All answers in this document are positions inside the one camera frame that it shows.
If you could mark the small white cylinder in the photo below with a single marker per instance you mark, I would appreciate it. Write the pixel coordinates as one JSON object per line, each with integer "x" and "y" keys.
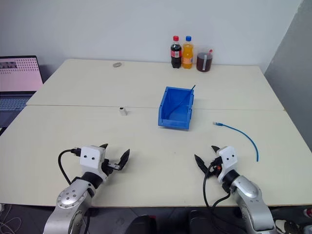
{"x": 123, "y": 111}

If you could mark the red and black floor object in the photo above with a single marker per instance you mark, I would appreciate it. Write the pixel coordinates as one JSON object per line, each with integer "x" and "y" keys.
{"x": 307, "y": 212}

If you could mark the cola bottle with red cap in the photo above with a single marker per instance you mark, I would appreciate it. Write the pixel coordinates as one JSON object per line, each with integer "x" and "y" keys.
{"x": 176, "y": 54}

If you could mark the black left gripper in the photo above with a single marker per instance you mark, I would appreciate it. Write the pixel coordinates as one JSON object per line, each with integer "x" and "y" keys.
{"x": 107, "y": 167}

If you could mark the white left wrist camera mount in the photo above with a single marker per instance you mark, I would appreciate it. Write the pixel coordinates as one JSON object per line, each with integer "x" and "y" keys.
{"x": 90, "y": 161}

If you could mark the orange soda bottle blue cap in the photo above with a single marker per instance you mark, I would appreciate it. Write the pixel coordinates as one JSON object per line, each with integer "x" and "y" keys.
{"x": 188, "y": 57}

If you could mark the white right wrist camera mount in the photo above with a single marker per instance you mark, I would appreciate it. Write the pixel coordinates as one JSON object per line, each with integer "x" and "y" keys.
{"x": 228, "y": 159}

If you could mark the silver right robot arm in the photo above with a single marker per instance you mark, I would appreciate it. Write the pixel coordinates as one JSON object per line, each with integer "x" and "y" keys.
{"x": 248, "y": 192}

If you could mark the open laptop computer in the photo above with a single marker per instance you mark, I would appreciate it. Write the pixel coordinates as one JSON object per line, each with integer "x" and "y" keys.
{"x": 17, "y": 75}

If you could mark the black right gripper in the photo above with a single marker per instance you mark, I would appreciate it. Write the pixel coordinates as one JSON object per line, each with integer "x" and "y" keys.
{"x": 215, "y": 165}

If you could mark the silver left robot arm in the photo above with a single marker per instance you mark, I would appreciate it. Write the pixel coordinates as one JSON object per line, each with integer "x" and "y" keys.
{"x": 70, "y": 195}

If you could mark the blue plastic storage bin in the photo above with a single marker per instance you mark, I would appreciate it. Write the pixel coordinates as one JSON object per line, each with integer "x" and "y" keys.
{"x": 174, "y": 123}

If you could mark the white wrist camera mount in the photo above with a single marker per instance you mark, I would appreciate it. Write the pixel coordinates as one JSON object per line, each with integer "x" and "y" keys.
{"x": 90, "y": 161}
{"x": 228, "y": 159}

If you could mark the dark rounded shape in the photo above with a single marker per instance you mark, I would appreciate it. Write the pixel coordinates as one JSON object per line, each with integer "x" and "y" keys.
{"x": 142, "y": 225}

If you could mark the clear cup of dark liquid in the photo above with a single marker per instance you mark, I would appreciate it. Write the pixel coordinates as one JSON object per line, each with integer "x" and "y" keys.
{"x": 204, "y": 62}

